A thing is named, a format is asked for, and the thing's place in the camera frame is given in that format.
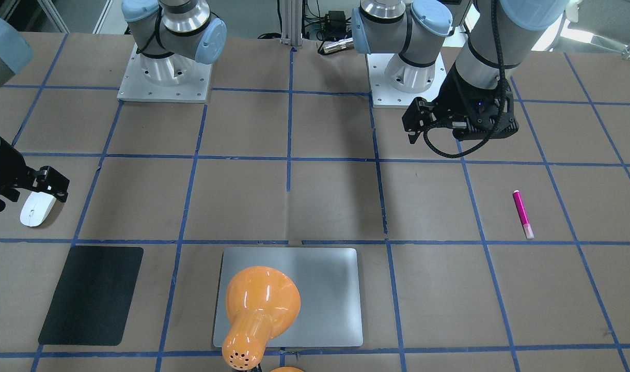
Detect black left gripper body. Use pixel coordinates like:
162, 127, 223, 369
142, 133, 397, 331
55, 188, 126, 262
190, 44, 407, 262
434, 65, 501, 141

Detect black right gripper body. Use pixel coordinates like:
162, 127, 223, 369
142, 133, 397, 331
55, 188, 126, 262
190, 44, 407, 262
0, 137, 34, 212

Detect white computer mouse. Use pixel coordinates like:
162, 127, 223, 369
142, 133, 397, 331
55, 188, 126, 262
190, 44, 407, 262
20, 192, 57, 227

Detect pink pen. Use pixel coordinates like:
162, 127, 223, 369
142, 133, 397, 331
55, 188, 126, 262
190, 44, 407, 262
512, 190, 534, 240

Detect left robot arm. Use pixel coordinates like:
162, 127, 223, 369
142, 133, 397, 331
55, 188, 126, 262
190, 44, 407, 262
351, 1, 568, 146

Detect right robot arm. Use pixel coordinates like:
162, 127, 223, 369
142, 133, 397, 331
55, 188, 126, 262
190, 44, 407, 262
0, 1, 227, 212

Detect black mousepad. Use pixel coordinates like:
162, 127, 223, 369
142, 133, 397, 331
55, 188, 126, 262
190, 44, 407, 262
38, 245, 144, 346

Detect silver laptop notebook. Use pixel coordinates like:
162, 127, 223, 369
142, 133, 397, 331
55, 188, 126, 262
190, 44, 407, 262
213, 246, 363, 348

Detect silver flashlight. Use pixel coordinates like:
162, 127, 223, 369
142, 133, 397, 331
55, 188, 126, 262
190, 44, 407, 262
318, 37, 354, 56

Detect orange desk lamp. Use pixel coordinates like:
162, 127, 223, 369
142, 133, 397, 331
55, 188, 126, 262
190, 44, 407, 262
222, 266, 302, 371

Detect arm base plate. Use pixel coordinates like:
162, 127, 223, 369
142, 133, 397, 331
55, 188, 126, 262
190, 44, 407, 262
117, 45, 212, 104
366, 53, 447, 109

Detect aluminium frame post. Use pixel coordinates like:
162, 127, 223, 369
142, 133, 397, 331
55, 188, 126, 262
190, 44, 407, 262
278, 0, 305, 49

